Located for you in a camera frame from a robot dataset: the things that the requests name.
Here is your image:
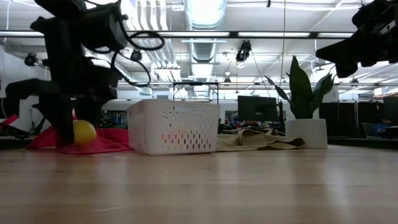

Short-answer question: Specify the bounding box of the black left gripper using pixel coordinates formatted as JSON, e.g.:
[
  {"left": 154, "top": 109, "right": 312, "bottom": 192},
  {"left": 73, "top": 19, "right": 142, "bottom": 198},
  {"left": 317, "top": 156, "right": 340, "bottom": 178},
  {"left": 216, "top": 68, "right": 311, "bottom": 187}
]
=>
[{"left": 4, "top": 58, "right": 121, "bottom": 146}]

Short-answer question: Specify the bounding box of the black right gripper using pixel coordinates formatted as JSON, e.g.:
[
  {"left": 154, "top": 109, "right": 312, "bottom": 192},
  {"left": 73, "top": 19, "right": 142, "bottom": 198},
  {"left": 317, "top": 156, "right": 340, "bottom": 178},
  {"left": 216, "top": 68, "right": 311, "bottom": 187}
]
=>
[{"left": 315, "top": 12, "right": 398, "bottom": 78}]

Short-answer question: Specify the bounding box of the plain yellow toy lemon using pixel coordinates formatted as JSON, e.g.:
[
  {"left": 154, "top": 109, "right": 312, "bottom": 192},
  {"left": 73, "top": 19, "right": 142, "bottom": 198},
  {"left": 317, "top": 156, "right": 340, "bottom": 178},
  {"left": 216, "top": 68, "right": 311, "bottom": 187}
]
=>
[{"left": 73, "top": 119, "right": 98, "bottom": 146}]

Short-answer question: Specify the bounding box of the red cloth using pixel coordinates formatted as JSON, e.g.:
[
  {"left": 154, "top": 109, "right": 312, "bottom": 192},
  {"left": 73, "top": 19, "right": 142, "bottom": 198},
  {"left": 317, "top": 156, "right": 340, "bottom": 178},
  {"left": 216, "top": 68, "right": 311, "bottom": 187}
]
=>
[{"left": 26, "top": 124, "right": 133, "bottom": 156}]

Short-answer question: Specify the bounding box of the green artificial plant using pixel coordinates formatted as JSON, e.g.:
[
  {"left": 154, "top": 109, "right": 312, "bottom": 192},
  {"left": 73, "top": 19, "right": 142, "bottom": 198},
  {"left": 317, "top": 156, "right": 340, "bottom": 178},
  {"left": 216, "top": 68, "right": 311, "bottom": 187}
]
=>
[{"left": 264, "top": 55, "right": 340, "bottom": 119}]

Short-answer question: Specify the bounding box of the black room partition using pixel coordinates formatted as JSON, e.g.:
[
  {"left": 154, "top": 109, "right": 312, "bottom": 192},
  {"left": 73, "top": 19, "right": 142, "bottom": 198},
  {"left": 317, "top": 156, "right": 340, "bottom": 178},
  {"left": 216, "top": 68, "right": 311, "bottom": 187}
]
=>
[{"left": 319, "top": 101, "right": 384, "bottom": 138}]

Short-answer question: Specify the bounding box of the red flat object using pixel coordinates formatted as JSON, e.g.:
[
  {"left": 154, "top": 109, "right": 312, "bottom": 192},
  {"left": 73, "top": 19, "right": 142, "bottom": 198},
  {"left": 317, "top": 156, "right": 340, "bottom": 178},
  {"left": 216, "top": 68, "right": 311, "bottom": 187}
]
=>
[{"left": 0, "top": 114, "right": 19, "bottom": 130}]

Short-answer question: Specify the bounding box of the black ceiling spotlight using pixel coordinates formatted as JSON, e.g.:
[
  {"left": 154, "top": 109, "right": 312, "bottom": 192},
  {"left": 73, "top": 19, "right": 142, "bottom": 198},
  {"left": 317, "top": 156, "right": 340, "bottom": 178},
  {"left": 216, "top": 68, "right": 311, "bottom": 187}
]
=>
[
  {"left": 24, "top": 52, "right": 39, "bottom": 67},
  {"left": 130, "top": 48, "right": 143, "bottom": 62}
]

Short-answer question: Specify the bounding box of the blue chair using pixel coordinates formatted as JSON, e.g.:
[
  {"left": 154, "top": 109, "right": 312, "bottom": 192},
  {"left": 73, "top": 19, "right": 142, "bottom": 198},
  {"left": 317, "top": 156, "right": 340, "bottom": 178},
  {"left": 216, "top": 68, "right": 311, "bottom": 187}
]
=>
[{"left": 362, "top": 122, "right": 384, "bottom": 139}]

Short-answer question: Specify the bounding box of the white plant pot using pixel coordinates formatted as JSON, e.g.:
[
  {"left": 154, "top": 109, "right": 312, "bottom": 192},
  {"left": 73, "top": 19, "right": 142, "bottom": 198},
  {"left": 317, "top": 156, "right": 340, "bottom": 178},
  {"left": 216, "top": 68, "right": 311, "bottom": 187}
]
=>
[{"left": 285, "top": 118, "right": 329, "bottom": 149}]

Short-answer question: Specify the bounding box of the white perforated plastic basket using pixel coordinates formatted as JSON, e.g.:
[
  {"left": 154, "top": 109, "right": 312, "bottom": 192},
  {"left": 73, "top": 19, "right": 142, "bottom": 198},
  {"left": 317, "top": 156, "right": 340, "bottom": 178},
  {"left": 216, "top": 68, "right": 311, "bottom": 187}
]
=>
[{"left": 126, "top": 99, "right": 221, "bottom": 156}]

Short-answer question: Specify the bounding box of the black computer monitor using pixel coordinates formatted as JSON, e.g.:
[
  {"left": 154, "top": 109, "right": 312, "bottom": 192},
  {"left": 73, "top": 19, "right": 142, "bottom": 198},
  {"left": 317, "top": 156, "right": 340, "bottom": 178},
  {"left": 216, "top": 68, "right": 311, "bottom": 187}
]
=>
[{"left": 238, "top": 95, "right": 278, "bottom": 123}]

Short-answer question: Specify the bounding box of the brown cloth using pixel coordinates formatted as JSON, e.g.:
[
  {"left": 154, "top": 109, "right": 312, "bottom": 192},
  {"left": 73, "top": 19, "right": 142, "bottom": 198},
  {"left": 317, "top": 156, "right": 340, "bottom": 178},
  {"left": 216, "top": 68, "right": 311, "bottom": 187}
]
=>
[{"left": 217, "top": 128, "right": 306, "bottom": 152}]

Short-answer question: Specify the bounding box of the black overhead camera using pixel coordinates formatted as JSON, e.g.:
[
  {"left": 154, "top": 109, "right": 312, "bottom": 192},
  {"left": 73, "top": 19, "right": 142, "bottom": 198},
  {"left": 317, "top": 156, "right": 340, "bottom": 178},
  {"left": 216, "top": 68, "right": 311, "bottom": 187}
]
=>
[{"left": 235, "top": 39, "right": 252, "bottom": 63}]

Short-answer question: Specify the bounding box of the black aluminium rig frame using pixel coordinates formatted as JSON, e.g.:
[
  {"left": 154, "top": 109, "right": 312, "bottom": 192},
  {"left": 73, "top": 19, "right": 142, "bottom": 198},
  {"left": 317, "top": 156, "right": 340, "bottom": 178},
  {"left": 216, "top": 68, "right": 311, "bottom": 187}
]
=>
[{"left": 0, "top": 30, "right": 398, "bottom": 149}]

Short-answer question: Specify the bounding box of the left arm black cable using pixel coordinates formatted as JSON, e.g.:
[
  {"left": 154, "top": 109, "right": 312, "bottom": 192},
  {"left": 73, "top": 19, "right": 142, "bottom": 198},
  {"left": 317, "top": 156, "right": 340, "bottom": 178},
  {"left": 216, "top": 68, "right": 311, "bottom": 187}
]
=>
[{"left": 83, "top": 0, "right": 165, "bottom": 88}]

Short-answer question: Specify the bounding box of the silver ventilation duct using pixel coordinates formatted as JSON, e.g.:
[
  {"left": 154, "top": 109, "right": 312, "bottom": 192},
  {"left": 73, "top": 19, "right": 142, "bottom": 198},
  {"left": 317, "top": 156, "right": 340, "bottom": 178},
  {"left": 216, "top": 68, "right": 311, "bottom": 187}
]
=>
[{"left": 183, "top": 0, "right": 228, "bottom": 100}]

